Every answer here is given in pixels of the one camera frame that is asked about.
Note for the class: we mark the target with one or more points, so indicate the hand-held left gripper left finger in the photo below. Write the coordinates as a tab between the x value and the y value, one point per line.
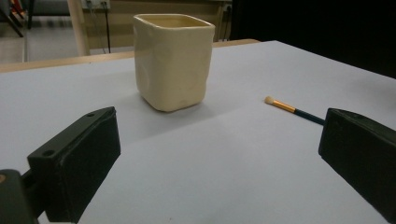
77	165

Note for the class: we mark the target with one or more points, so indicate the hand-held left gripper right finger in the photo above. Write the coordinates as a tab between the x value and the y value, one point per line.
361	155

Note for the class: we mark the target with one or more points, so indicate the small makeup brush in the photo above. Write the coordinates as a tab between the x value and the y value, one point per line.
291	108

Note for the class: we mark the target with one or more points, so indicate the cream ceramic square cup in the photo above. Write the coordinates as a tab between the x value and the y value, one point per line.
172	62

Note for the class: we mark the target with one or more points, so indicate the light wooden post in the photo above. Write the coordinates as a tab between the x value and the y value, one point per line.
78	26

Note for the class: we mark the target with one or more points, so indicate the white wall socket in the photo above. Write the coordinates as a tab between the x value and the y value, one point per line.
95	3

